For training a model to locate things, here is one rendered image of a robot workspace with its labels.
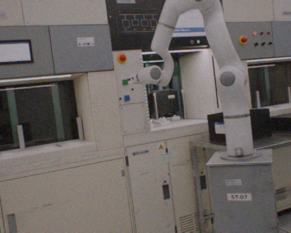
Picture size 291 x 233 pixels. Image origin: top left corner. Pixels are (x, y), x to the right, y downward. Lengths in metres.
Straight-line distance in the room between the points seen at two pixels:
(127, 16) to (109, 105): 0.57
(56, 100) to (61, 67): 0.49
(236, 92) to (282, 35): 1.43
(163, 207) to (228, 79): 1.09
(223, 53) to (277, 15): 1.36
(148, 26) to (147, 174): 0.96
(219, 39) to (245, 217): 0.80
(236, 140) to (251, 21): 1.34
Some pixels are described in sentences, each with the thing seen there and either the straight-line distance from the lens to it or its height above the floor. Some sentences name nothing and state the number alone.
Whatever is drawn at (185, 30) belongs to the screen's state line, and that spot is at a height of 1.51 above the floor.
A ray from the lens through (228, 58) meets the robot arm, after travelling 1.58.
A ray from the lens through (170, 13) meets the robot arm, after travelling 1.64.
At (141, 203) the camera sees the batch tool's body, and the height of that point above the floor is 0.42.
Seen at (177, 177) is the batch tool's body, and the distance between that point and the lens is 2.22.
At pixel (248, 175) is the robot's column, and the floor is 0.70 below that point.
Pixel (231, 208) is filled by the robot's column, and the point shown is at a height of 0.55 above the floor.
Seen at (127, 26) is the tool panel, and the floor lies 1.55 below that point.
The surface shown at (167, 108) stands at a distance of 2.73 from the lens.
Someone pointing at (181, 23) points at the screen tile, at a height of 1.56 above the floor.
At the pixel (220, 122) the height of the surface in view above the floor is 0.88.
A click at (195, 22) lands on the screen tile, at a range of 2.35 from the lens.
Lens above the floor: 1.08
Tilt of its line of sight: 3 degrees down
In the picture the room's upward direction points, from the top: 7 degrees counter-clockwise
